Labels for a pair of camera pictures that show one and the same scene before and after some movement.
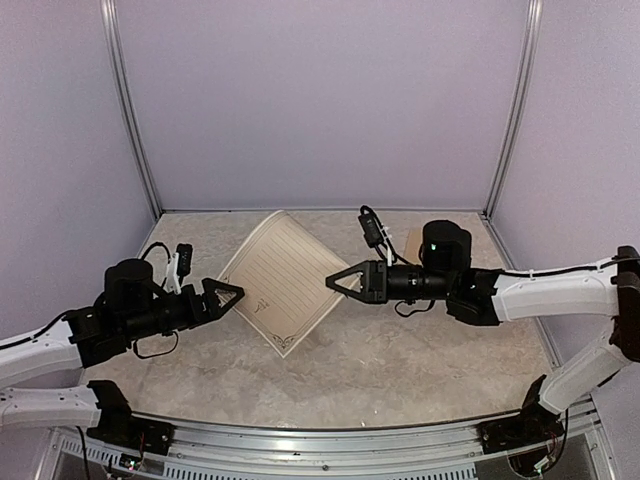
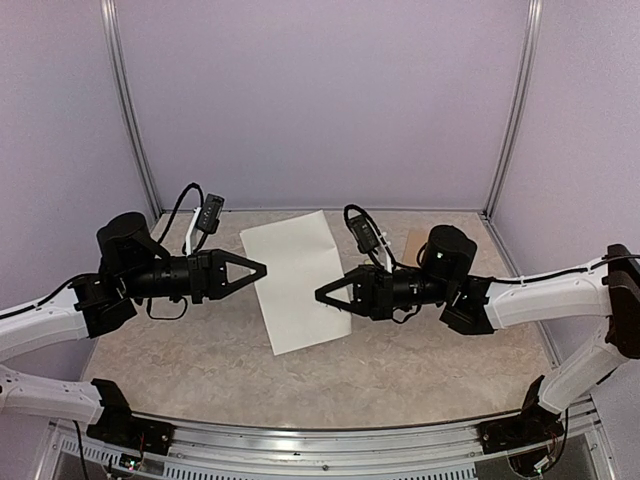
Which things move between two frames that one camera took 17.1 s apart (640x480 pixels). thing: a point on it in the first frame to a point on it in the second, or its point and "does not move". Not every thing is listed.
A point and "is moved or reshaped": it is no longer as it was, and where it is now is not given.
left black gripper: x=197 y=315 to x=206 y=273
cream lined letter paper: x=283 y=272 is moved or reshaped
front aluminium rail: x=460 y=451 does not move
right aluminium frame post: x=518 y=107 does not move
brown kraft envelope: x=413 y=245 does not move
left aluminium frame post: x=126 y=106 does not move
